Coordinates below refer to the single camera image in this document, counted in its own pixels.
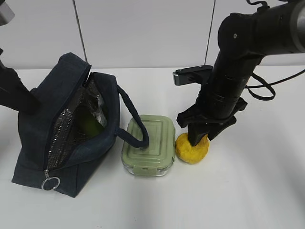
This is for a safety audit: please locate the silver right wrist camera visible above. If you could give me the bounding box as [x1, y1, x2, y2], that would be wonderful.
[173, 65, 213, 86]

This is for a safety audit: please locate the green lid glass container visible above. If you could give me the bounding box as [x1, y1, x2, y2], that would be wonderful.
[122, 115, 175, 177]

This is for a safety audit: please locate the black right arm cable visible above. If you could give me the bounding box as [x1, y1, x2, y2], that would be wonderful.
[246, 69, 305, 100]

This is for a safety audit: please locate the silver zipper pull ring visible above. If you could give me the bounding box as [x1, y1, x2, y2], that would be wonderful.
[41, 169, 60, 191]

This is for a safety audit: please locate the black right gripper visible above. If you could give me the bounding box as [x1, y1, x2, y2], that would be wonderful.
[176, 98, 247, 146]

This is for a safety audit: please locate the dark blue lunch bag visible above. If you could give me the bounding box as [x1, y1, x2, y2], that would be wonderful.
[12, 52, 149, 198]

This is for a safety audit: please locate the yellow toy pear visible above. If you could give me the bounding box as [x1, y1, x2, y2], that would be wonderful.
[175, 133, 209, 164]

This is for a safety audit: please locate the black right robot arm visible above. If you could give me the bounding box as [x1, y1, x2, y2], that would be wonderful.
[173, 0, 305, 146]

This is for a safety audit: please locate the green toy cucumber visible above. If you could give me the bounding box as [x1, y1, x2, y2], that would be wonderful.
[76, 110, 104, 138]

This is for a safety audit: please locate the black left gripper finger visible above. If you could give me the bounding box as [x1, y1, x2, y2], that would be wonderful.
[0, 62, 40, 115]

